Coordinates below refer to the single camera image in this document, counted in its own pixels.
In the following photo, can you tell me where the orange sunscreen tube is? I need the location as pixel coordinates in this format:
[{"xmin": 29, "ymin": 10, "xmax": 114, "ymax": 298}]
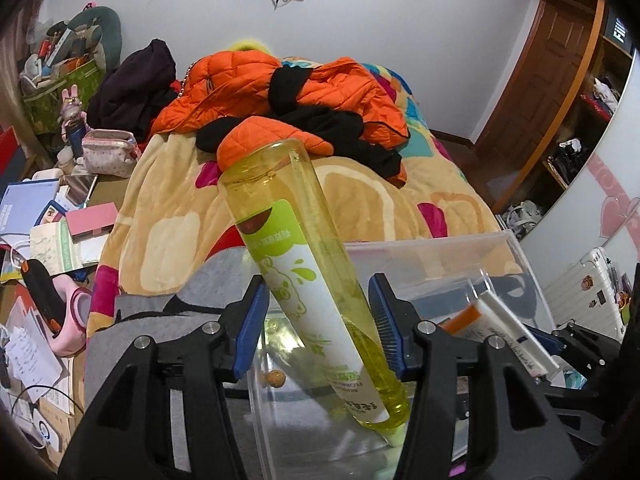
[{"xmin": 439, "ymin": 290, "xmax": 560, "ymax": 377}]

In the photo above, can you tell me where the yellow-green spray bottle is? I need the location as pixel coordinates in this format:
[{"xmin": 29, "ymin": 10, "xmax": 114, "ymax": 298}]
[{"xmin": 219, "ymin": 139, "xmax": 410, "ymax": 446}]

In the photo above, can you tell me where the clear plastic storage box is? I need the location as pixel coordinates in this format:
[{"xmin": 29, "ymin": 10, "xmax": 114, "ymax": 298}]
[{"xmin": 248, "ymin": 231, "xmax": 553, "ymax": 479}]

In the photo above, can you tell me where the grey black patterned blanket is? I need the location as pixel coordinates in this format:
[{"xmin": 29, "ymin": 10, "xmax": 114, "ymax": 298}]
[{"xmin": 61, "ymin": 252, "xmax": 258, "ymax": 479}]

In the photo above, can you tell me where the white suitcase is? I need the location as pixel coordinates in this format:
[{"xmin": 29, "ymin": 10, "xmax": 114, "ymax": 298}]
[{"xmin": 544, "ymin": 247, "xmax": 626, "ymax": 341}]

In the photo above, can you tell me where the colourful yellow fleece blanket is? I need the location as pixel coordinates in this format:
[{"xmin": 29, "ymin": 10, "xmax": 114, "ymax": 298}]
[{"xmin": 88, "ymin": 50, "xmax": 499, "ymax": 333}]

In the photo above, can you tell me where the pink box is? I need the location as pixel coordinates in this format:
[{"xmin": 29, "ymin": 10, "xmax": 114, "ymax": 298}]
[{"xmin": 65, "ymin": 203, "xmax": 118, "ymax": 237}]

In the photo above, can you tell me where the black garment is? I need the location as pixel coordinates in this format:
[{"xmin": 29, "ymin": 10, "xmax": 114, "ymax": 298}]
[{"xmin": 195, "ymin": 66, "xmax": 406, "ymax": 188}]

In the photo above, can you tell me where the pink floral pouch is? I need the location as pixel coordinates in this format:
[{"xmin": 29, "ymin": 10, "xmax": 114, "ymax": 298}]
[{"xmin": 81, "ymin": 129, "xmax": 141, "ymax": 179}]

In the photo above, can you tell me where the orange down jacket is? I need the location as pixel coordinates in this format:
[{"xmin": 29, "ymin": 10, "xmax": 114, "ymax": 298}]
[{"xmin": 151, "ymin": 50, "xmax": 410, "ymax": 186}]

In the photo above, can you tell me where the dark purple garment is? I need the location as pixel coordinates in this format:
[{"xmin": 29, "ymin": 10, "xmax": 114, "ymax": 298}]
[{"xmin": 87, "ymin": 39, "xmax": 178, "ymax": 144}]

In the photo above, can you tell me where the blue notebook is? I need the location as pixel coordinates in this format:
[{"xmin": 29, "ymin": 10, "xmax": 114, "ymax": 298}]
[{"xmin": 0, "ymin": 179, "xmax": 60, "ymax": 235}]

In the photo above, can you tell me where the pink rabbit figure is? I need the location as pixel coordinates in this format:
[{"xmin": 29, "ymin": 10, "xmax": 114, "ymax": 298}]
[{"xmin": 60, "ymin": 84, "xmax": 90, "ymax": 158}]

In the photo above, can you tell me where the wooden door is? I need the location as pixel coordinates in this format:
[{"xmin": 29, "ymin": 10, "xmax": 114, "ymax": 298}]
[{"xmin": 476, "ymin": 0, "xmax": 606, "ymax": 212}]

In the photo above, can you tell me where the red box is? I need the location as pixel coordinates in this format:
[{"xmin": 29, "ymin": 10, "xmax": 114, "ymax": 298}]
[{"xmin": 0, "ymin": 127, "xmax": 21, "ymax": 174}]

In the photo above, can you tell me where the green storage bag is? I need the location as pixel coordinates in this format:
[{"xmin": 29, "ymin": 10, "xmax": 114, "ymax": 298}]
[{"xmin": 22, "ymin": 61, "xmax": 105, "ymax": 136}]

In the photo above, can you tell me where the grey-green neck pillow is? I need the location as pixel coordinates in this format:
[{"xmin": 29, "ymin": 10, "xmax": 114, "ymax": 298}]
[{"xmin": 67, "ymin": 6, "xmax": 122, "ymax": 73}]

